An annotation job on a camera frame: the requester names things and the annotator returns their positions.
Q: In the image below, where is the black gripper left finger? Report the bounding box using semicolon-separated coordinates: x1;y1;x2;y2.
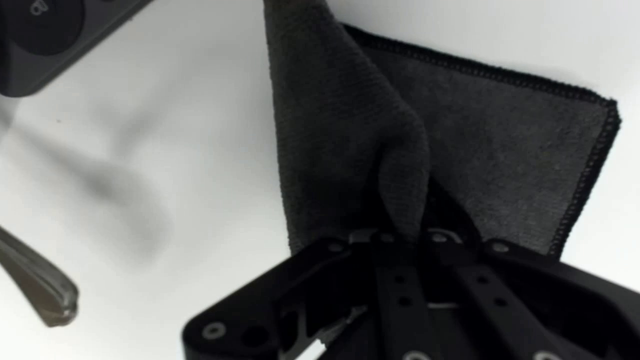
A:
369;232;442;360

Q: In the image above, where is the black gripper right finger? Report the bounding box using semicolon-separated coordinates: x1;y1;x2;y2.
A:
425;229;576;360

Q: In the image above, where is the black microfiber cloth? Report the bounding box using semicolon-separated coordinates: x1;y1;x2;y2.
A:
261;0;624;257

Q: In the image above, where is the metal fork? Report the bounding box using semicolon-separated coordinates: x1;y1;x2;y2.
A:
0;226;81;330

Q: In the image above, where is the black remote control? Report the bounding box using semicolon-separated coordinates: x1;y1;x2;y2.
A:
0;0;155;100

